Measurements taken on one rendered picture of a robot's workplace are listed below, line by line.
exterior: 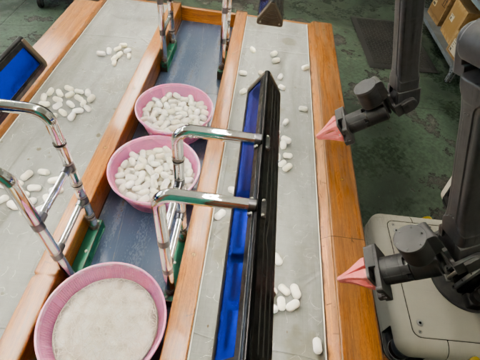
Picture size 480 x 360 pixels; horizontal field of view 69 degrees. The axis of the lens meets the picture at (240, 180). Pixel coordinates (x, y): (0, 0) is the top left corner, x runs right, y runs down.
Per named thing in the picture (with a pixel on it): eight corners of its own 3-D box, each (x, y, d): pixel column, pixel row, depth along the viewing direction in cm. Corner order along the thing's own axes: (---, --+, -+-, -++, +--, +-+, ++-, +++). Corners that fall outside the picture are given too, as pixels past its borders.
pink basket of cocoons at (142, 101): (217, 108, 137) (218, 88, 130) (206, 158, 120) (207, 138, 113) (148, 99, 137) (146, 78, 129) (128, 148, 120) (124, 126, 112)
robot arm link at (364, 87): (420, 106, 91) (404, 92, 98) (406, 72, 85) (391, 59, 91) (376, 131, 95) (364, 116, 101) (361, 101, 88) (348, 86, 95)
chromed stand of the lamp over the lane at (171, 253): (246, 245, 100) (271, 128, 66) (239, 316, 87) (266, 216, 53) (179, 236, 100) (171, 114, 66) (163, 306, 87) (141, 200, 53)
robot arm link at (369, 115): (395, 121, 95) (391, 108, 99) (386, 103, 91) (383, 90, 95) (369, 131, 98) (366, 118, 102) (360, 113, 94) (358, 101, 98)
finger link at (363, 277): (332, 283, 74) (376, 276, 70) (329, 253, 79) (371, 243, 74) (346, 296, 78) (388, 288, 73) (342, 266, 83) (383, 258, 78)
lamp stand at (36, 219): (106, 226, 100) (58, 98, 65) (78, 295, 87) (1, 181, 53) (38, 218, 99) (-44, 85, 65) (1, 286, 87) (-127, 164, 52)
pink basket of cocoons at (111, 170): (191, 151, 122) (191, 130, 114) (208, 213, 106) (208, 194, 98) (110, 161, 115) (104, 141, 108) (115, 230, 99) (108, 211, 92)
